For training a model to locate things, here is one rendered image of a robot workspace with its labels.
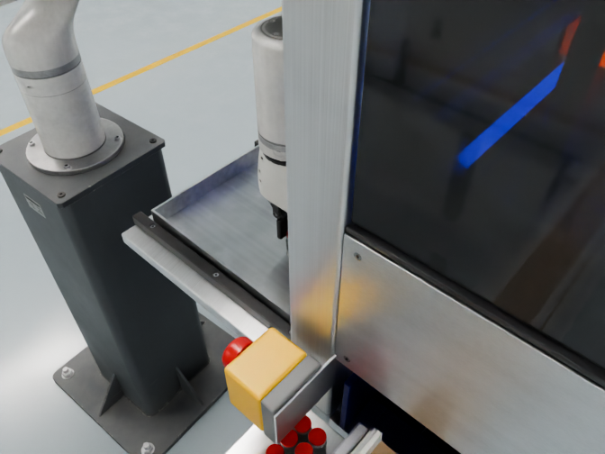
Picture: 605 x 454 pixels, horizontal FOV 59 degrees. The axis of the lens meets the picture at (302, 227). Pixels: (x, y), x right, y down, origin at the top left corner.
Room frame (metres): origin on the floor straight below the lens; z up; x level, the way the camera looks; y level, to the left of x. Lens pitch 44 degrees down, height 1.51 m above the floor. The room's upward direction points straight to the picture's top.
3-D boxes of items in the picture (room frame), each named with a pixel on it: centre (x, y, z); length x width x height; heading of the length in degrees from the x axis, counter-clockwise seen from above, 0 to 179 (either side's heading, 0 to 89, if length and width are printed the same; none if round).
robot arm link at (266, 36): (0.58, 0.01, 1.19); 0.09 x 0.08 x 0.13; 144
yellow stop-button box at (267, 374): (0.29, 0.03, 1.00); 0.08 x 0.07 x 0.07; 48
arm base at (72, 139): (0.90, 0.46, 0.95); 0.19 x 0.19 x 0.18
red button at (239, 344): (0.32, 0.07, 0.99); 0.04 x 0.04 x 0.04; 48
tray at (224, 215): (0.63, 0.04, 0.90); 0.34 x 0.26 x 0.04; 48
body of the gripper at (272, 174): (0.58, 0.02, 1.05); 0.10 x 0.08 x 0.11; 48
